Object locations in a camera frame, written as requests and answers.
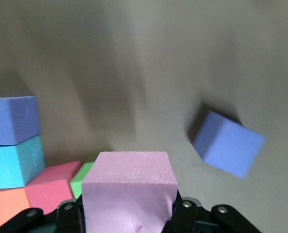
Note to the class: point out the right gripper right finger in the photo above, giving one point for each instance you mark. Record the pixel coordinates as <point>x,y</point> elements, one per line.
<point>190,218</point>

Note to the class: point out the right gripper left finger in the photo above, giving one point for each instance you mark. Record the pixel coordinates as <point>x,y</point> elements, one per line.
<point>66,218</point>

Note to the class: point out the red foam cube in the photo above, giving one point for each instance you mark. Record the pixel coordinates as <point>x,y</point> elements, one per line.
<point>49,191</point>

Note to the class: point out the green foam cube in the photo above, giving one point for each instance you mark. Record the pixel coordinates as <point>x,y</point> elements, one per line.
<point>80,180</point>

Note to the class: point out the orange foam cube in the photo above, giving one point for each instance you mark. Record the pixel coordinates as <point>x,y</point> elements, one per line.
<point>5,206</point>

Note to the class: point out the pink foam cube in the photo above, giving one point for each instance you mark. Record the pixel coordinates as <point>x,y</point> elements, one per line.
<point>129,189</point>

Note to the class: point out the teal foam cube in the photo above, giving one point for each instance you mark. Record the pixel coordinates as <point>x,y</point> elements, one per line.
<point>10,165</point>

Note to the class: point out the purple foam cube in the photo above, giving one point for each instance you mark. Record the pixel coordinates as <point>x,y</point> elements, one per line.
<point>227,145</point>
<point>12,119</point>

